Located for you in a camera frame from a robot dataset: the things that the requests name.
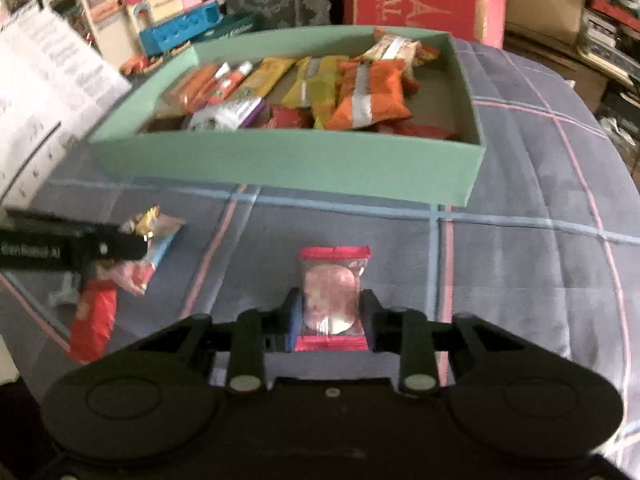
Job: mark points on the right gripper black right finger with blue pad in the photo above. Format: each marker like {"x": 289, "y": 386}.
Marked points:
{"x": 407, "y": 333}

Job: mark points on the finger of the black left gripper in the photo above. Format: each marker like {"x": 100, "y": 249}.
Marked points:
{"x": 34, "y": 241}

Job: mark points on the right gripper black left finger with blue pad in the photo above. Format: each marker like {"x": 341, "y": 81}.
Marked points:
{"x": 258, "y": 332}

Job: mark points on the red clear biscuit packet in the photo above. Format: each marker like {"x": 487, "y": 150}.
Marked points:
{"x": 331, "y": 278}

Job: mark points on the small red snack packet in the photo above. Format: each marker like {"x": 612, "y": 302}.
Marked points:
{"x": 94, "y": 320}

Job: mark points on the green cardboard tray box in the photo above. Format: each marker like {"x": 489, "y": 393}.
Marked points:
{"x": 352, "y": 163}

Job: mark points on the red crinkled snack packet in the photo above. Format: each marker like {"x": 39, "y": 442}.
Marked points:
{"x": 417, "y": 131}

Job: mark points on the orange clear snack bar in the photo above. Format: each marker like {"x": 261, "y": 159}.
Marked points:
{"x": 182, "y": 94}

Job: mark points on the red square snack packet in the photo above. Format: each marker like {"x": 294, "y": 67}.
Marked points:
{"x": 282, "y": 117}

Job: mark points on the silver purple snack packet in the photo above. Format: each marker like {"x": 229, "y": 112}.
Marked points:
{"x": 228, "y": 115}

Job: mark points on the orange silver snack packet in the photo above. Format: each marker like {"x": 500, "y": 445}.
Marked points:
{"x": 371, "y": 92}

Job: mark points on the golden brown snack bar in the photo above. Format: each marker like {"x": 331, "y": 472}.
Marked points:
{"x": 261, "y": 81}

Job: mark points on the yellow green snack bar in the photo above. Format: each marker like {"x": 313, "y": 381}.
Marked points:
{"x": 323, "y": 84}

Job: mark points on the orange white snack bar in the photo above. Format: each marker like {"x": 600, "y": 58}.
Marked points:
{"x": 224, "y": 83}

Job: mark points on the orange striped chips packet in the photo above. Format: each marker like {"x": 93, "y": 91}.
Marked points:
{"x": 413, "y": 53}

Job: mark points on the yellow silver snack packet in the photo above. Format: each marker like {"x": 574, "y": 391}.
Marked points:
{"x": 299, "y": 94}

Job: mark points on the white printed instruction sheet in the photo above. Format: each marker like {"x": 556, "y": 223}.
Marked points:
{"x": 54, "y": 89}

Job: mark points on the toy kitchen playset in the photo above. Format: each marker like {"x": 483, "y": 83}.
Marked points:
{"x": 133, "y": 35}

